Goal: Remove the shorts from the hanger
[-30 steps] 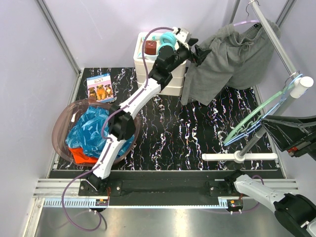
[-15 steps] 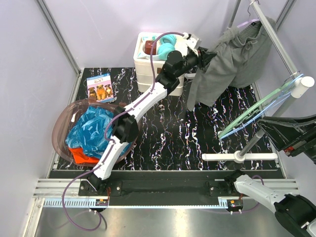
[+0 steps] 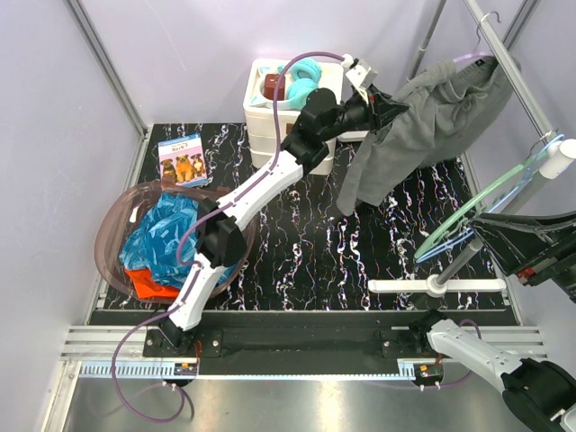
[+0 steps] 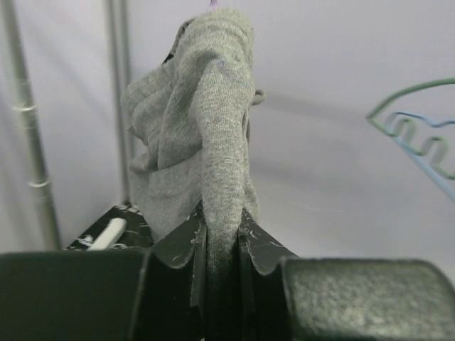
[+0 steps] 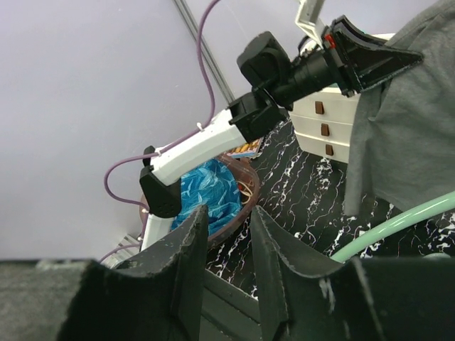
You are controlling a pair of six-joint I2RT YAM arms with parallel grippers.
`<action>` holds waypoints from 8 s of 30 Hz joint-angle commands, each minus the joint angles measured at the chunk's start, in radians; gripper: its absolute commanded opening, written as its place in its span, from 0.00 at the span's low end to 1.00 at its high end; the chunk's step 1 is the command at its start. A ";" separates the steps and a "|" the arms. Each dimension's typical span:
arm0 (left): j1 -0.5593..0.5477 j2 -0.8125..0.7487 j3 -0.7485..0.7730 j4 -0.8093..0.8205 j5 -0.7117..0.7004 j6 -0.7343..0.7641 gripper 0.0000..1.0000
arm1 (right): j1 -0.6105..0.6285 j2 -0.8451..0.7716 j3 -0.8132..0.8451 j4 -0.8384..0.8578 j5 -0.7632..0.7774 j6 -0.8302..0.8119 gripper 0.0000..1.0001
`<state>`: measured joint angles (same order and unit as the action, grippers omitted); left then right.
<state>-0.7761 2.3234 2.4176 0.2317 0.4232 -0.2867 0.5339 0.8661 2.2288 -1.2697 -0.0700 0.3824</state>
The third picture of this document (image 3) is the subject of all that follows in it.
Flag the brown cube box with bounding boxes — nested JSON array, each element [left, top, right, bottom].
[[262, 73, 285, 101]]

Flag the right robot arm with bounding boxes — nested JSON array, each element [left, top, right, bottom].
[[408, 212, 575, 431]]

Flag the lilac hanger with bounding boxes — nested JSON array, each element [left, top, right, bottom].
[[453, 11, 501, 65]]

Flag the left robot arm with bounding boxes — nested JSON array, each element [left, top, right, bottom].
[[159, 86, 409, 356]]

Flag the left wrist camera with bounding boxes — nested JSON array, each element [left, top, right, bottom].
[[341, 54, 378, 101]]

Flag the orange shorts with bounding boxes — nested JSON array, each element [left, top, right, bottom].
[[124, 269, 179, 300]]

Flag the white clothes rack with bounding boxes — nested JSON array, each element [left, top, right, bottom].
[[367, 0, 576, 298]]

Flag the white drawer unit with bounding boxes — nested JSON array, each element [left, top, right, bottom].
[[242, 57, 346, 175]]

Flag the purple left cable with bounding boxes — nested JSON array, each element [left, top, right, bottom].
[[110, 51, 346, 427]]

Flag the mint green hanger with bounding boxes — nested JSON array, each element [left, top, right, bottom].
[[412, 150, 548, 260]]

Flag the grey shorts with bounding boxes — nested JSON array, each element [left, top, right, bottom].
[[337, 56, 513, 216]]

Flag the light blue wire hanger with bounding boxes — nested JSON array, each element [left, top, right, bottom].
[[413, 132, 566, 266]]

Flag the blue patterned shorts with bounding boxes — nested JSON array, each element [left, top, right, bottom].
[[119, 193, 239, 289]]

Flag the dog picture book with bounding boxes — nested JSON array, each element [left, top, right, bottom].
[[157, 133, 208, 187]]

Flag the pink transparent basin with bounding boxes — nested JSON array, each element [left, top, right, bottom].
[[94, 180, 231, 305]]

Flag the teal headphones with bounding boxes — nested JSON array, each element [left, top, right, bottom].
[[249, 57, 323, 112]]

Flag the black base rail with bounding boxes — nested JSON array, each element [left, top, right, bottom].
[[89, 308, 518, 377]]

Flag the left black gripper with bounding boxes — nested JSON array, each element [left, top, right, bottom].
[[320, 85, 409, 143]]

